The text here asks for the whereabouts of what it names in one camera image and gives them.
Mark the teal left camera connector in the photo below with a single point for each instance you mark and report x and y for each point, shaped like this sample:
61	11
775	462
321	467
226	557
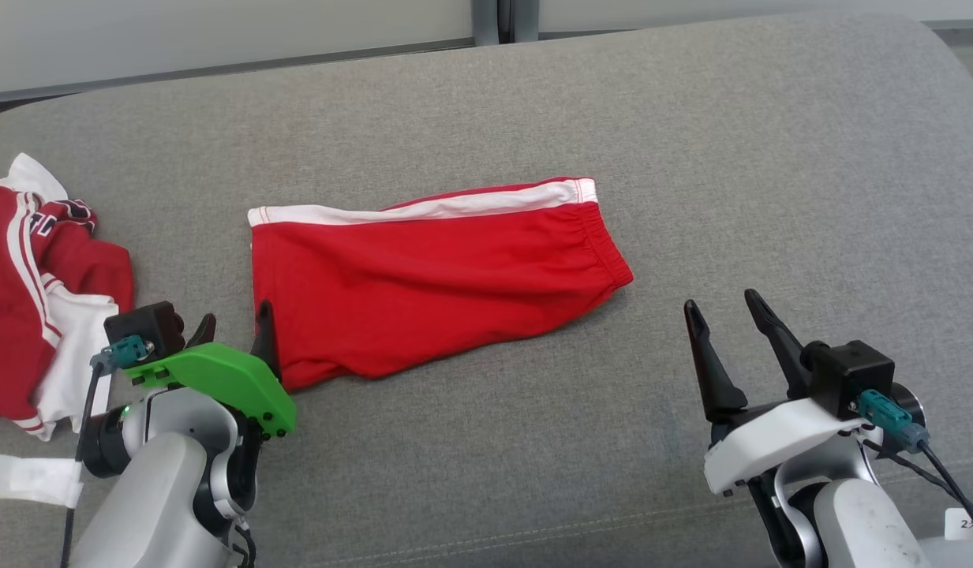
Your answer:
125	351

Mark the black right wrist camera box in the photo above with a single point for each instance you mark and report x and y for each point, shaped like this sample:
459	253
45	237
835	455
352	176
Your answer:
849	377

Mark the grey partition post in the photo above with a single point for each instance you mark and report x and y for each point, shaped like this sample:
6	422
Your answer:
525	17
486	20

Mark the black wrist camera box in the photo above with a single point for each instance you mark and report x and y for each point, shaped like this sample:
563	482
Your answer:
143	325
849	377

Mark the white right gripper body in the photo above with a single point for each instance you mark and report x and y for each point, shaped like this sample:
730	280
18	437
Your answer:
770	442

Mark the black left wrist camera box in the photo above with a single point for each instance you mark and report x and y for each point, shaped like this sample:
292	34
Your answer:
143	325

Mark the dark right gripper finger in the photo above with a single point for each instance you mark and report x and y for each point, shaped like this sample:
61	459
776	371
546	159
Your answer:
711	371
778	339

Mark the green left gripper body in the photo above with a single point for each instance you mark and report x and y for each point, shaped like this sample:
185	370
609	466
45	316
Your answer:
226	379

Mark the red Bulls 23 jersey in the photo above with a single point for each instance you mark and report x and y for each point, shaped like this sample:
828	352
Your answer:
5	315

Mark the teal right camera connector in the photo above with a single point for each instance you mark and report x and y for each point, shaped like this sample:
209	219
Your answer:
888	418

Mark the white tape strip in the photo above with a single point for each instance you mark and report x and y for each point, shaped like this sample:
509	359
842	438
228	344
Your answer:
28	480

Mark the red shorts with white stripe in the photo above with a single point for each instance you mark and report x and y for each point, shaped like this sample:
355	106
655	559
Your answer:
423	292

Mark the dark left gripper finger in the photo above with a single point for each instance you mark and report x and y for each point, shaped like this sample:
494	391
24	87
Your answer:
203	331
265	339

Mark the teal camera connector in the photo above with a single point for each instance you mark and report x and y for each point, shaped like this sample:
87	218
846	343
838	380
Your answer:
888	418
125	351

